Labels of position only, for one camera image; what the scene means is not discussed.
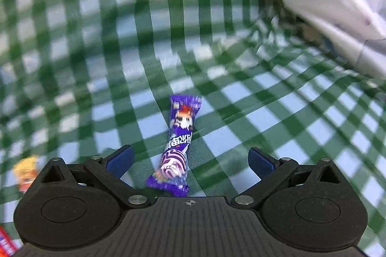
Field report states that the green checkered sofa cover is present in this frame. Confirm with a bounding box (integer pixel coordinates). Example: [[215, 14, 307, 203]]
[[1, 0, 385, 256]]

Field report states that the red snack packet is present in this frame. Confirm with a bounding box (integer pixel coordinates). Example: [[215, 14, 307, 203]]
[[0, 227, 18, 257]]

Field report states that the yellow red candy bar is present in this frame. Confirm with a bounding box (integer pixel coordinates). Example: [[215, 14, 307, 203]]
[[13, 155, 39, 194]]

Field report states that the purple candy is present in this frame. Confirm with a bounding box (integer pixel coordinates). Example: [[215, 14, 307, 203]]
[[146, 95, 202, 197]]

